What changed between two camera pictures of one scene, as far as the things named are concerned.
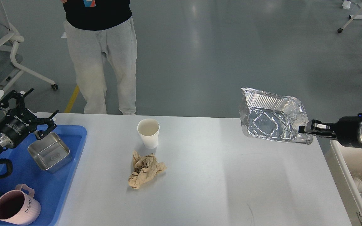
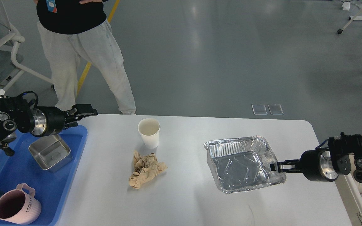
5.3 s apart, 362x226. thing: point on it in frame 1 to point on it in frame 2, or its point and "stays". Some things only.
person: x=93 y=28 to x=69 y=28
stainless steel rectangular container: x=51 y=153 stays
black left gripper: x=19 y=123 to x=49 y=121
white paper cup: x=148 y=129 stays
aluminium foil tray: x=268 y=115 to x=241 y=164
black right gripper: x=358 y=131 to x=316 y=165
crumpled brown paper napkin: x=145 y=168 stays
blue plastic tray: x=74 y=137 stays
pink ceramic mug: x=18 y=207 stays
